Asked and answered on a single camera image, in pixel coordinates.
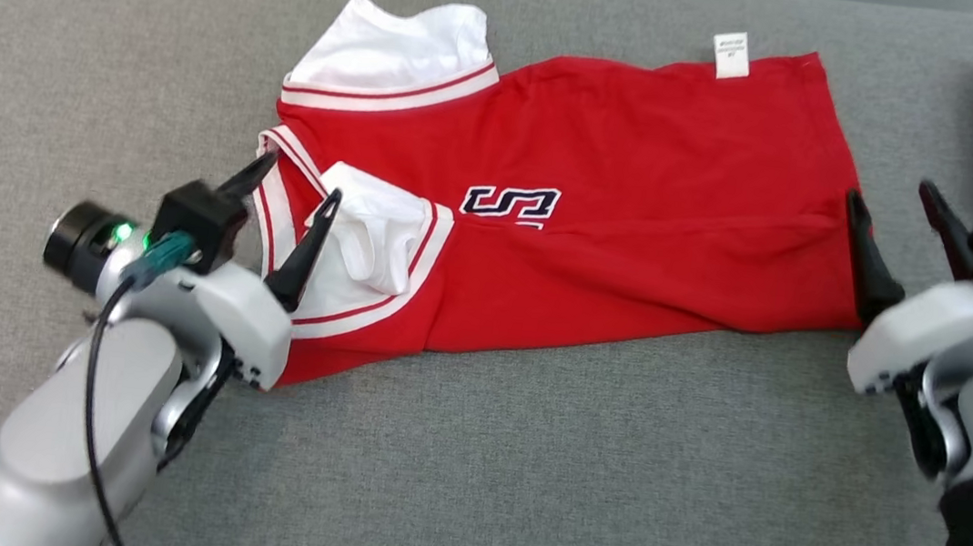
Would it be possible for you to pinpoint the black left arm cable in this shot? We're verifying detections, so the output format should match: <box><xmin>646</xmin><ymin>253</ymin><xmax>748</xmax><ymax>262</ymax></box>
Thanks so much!
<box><xmin>66</xmin><ymin>222</ymin><xmax>198</xmax><ymax>546</ymax></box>

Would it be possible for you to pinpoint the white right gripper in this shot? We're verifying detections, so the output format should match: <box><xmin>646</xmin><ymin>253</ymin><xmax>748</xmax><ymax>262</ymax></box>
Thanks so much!
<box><xmin>823</xmin><ymin>171</ymin><xmax>973</xmax><ymax>407</ymax></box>

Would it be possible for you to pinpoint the red Bulls basketball jersey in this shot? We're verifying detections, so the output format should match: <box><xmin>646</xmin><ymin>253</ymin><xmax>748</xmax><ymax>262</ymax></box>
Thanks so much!
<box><xmin>229</xmin><ymin>0</ymin><xmax>897</xmax><ymax>453</ymax></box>

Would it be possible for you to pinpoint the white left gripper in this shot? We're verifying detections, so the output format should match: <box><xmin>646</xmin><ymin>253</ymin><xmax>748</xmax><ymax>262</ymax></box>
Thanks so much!
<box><xmin>32</xmin><ymin>126</ymin><xmax>348</xmax><ymax>398</ymax></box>

